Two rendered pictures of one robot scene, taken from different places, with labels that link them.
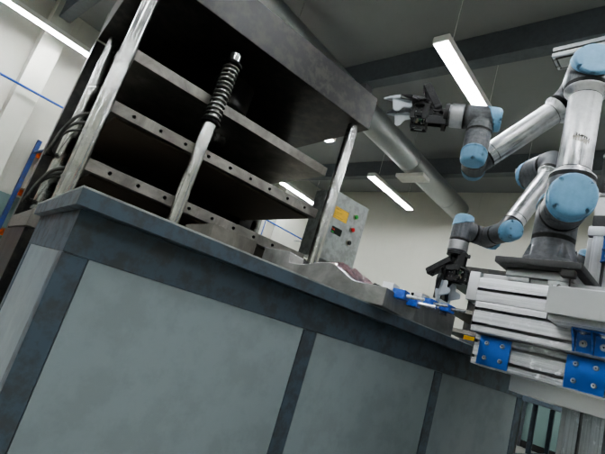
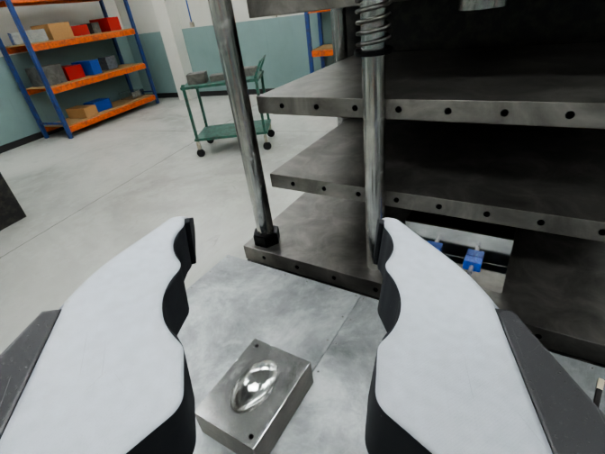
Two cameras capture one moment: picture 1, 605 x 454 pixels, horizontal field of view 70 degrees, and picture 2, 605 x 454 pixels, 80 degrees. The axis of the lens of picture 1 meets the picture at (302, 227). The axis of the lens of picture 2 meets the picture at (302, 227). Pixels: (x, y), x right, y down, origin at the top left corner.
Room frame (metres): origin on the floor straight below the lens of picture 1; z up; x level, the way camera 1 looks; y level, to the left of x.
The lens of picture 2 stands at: (1.29, -0.25, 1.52)
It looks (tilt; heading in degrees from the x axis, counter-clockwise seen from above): 32 degrees down; 70
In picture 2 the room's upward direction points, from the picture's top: 8 degrees counter-clockwise
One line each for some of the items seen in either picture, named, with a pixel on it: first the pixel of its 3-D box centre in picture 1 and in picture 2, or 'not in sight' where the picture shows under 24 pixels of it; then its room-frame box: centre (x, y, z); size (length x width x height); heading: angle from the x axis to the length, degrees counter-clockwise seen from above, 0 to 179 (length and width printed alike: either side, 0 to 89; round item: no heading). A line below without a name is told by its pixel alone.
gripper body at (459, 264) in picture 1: (455, 267); not in sight; (1.61, -0.60, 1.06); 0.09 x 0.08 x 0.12; 35
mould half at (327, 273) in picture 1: (336, 283); not in sight; (1.52, -0.17, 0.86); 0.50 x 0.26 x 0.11; 52
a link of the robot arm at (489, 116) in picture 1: (482, 119); not in sight; (1.20, -0.43, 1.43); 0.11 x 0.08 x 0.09; 68
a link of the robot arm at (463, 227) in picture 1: (463, 229); not in sight; (1.62, -0.60, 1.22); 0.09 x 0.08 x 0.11; 98
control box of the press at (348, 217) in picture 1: (308, 320); not in sight; (2.49, -0.18, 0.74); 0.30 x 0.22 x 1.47; 125
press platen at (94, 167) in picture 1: (180, 220); (466, 155); (2.21, 0.61, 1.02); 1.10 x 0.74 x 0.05; 125
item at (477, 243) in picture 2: not in sight; (469, 213); (2.13, 0.49, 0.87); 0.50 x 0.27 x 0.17; 35
